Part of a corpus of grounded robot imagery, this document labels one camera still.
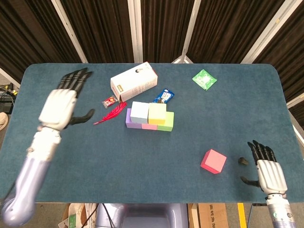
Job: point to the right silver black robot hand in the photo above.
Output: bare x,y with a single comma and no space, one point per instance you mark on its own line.
270,177

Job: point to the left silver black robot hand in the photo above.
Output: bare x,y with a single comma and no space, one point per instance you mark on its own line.
59,107

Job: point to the red foam cube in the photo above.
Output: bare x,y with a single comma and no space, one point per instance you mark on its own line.
212,162

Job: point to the purple foam cube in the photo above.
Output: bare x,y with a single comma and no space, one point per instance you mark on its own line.
128,118

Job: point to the light blue foam cube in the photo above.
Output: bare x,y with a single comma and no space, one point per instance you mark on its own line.
139,112

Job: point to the yellow foam cube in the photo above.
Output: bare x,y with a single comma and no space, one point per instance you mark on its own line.
156,114

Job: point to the green foam cube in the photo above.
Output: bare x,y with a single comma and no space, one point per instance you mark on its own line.
169,122

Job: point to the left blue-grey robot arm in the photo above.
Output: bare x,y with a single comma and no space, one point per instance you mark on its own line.
31,171

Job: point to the small black rubber cap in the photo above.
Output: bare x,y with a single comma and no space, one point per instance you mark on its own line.
243,161

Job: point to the small red candy packet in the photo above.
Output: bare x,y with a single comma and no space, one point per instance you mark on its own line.
109,101

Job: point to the black electronics box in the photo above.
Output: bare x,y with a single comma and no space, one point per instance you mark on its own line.
6,107

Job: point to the red feather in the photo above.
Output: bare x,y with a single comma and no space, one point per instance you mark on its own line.
114,112

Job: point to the straw hat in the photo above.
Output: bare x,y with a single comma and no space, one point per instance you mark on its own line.
3,120

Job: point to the brown cardboard box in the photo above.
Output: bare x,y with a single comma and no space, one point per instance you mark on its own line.
211,216

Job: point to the white cardboard carton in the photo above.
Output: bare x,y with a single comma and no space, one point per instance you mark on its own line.
135,83

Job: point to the teal table cloth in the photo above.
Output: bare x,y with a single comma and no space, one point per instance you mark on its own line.
118,166

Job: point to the dark brown curtain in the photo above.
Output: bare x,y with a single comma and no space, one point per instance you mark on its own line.
107,28

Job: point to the pink foam cube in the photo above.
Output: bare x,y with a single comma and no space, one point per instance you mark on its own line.
149,127

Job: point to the blue cookie packet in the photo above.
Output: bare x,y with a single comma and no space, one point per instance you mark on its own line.
165,95

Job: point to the white paper bag green print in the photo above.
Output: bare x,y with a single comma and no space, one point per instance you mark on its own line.
71,218

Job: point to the green sachet packet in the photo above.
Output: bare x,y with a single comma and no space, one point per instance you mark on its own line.
204,79

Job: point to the blue-grey robot torso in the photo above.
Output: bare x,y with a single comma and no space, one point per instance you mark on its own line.
147,216

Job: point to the white frame pole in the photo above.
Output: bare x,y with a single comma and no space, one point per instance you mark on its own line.
135,31
70,31
266,31
190,31

